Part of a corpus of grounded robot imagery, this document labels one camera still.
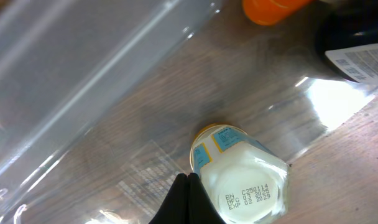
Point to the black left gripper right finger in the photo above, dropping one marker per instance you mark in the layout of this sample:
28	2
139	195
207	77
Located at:
200	207

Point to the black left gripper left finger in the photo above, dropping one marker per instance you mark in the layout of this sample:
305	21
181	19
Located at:
173	209

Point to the gold-lidded small jar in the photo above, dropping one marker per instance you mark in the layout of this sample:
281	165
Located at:
246	182

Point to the clear plastic container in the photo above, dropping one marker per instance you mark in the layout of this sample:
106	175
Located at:
100	101

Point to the orange tube white cap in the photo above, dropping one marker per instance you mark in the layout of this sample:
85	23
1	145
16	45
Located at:
270	12

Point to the black bottle white cap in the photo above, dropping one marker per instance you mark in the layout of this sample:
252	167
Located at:
347	41

